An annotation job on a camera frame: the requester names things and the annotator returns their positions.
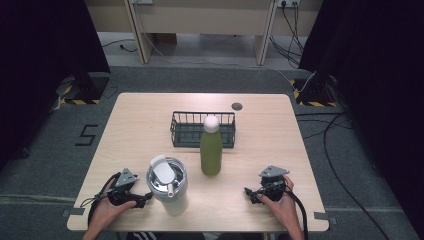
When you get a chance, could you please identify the hand-held gripper black cable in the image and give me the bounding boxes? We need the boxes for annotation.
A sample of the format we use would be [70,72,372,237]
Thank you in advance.
[79,171,122,228]
[281,185,310,240]

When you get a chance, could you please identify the black curtain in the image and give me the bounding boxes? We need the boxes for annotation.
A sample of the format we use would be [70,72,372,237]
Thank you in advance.
[298,0,424,240]
[0,0,112,172]

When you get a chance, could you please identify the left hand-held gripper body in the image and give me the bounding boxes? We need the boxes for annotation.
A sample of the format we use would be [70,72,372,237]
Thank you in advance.
[106,167,148,208]

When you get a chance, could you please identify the bundle of black hanging cables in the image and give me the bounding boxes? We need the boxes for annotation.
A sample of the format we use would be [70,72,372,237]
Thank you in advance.
[267,2,306,70]

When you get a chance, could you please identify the grey tape strip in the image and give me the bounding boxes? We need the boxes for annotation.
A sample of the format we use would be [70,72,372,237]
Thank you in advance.
[61,206,86,218]
[313,211,338,225]

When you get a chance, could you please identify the person's right hand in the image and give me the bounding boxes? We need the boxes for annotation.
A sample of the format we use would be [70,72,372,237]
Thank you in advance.
[257,174,300,232]

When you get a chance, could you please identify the left hand-held gripper black cable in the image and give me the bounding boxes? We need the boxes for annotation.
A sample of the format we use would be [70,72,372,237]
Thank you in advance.
[79,171,122,228]

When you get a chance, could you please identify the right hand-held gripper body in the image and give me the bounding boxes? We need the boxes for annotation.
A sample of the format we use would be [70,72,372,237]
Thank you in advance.
[258,164,291,203]

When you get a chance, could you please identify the person's left hand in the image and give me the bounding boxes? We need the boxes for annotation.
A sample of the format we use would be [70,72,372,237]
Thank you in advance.
[87,188,138,235]

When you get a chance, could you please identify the long black floor cable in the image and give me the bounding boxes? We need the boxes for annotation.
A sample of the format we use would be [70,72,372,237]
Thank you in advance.
[322,111,392,240]

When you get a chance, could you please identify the dark wire basket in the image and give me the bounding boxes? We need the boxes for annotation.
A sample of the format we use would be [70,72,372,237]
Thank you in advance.
[169,110,237,149]

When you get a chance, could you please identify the right hand-held gripper black cable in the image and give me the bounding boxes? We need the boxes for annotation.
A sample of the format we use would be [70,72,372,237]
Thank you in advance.
[281,185,310,240]

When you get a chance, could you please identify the thin black floor cable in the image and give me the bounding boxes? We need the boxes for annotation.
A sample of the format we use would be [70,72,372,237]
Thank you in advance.
[294,111,355,140]

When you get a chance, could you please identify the green bottle with white cap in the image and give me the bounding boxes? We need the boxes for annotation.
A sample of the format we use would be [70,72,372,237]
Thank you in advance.
[199,114,224,177]

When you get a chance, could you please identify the black stand base hazard tape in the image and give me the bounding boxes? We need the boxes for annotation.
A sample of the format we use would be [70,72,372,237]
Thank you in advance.
[54,71,112,106]
[289,73,340,109]

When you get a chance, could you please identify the white wall socket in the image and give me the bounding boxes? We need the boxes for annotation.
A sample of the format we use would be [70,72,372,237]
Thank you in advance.
[277,0,301,9]

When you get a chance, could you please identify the beige desk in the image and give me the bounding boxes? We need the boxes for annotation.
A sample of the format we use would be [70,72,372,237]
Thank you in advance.
[83,0,324,67]

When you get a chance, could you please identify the person's striped black trousers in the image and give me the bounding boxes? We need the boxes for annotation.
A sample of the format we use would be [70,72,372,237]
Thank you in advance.
[125,231,206,240]

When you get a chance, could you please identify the black cable with plug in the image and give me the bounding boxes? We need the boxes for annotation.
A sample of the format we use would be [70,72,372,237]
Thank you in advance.
[101,38,139,54]

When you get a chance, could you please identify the white tumbler with lid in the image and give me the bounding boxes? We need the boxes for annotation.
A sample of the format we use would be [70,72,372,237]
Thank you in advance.
[145,154,190,216]

